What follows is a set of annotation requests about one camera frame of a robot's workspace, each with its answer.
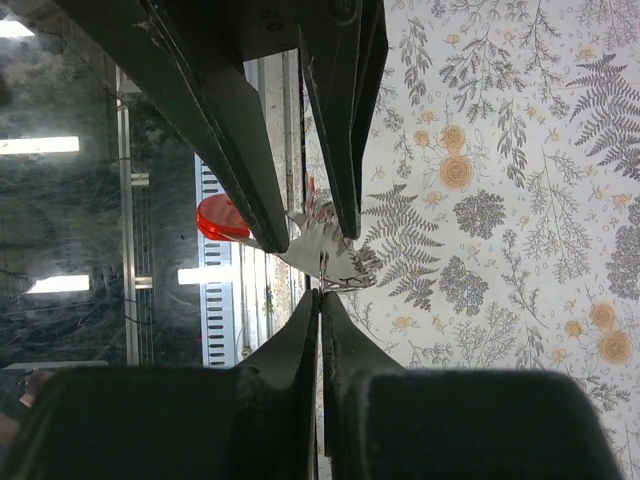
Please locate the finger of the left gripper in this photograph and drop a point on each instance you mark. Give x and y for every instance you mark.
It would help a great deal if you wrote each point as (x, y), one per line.
(175, 56)
(344, 48)

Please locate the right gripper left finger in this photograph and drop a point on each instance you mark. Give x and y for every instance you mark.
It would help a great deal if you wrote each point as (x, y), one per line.
(252, 421)

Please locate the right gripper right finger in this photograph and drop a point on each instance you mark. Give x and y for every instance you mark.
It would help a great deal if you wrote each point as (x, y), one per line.
(384, 421)

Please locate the grey red key ring holder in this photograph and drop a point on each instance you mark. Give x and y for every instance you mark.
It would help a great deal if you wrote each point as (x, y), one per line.
(319, 249)

